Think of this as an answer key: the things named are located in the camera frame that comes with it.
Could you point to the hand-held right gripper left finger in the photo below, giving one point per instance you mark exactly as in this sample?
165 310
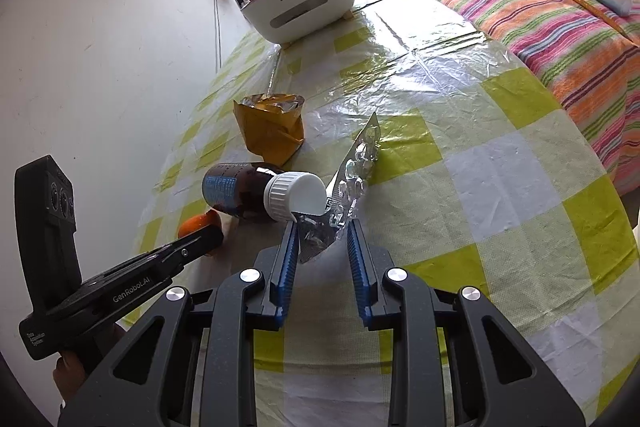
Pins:
287 267

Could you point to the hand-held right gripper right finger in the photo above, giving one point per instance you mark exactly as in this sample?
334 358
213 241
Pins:
357 272

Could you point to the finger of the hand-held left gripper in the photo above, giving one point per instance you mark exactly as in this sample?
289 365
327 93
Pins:
195 244

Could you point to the orange round toy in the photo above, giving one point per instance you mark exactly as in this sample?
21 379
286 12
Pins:
200 222

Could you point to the silver blister pack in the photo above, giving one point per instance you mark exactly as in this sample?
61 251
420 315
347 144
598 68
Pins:
357 162

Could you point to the person's left hand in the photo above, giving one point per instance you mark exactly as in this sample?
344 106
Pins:
67 374

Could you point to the brown medicine bottle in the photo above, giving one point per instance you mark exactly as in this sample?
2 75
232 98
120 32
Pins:
240 189

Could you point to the yellow-brown foil packet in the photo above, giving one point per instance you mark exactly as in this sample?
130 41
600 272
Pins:
272 127

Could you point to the yellow checked plastic tablecloth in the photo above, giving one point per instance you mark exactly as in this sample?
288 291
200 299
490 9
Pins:
500 187

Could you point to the striped bed sheet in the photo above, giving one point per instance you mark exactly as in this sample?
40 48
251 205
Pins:
525 32

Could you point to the yellow pencil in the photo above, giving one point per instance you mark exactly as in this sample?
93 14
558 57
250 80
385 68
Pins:
590 7

